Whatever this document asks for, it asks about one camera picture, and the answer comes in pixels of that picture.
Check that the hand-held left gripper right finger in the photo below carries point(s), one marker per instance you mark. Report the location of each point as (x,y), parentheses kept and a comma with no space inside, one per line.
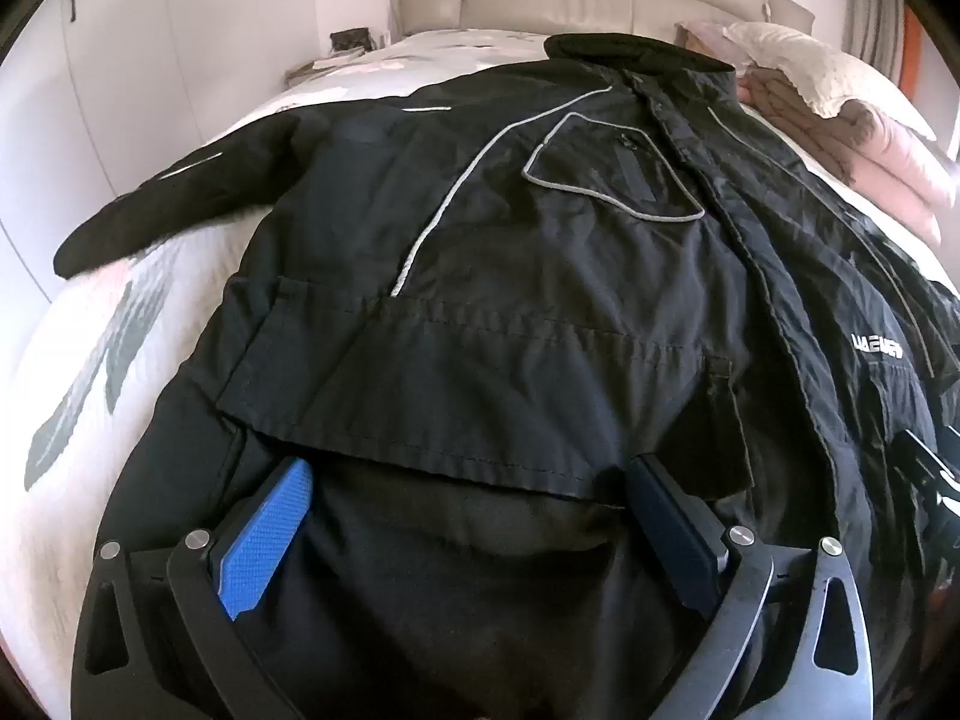
(679,532)

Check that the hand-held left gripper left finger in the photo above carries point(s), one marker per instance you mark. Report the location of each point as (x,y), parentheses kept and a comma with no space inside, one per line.
(259,540)

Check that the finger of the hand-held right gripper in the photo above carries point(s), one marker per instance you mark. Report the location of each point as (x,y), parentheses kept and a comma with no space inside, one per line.
(934,465)

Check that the black jacket with reflective piping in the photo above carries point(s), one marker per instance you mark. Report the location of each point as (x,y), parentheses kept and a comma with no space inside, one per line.
(510,300)

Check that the floral quilted bed cover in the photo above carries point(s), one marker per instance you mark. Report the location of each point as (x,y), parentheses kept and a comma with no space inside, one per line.
(150,300)

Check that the folded pink blanket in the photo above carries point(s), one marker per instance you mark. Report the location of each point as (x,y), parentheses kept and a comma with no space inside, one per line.
(892,157)

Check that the cream lace pillow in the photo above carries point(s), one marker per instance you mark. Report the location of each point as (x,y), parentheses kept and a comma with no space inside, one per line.
(817,67)

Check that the window curtain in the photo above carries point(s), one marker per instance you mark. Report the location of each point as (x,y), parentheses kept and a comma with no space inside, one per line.
(885,7)

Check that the white wardrobe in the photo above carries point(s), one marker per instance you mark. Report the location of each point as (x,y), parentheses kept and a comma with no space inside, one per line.
(135,60)

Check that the dark brown object by headboard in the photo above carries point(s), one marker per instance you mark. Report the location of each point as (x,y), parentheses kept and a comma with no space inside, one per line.
(351,41)

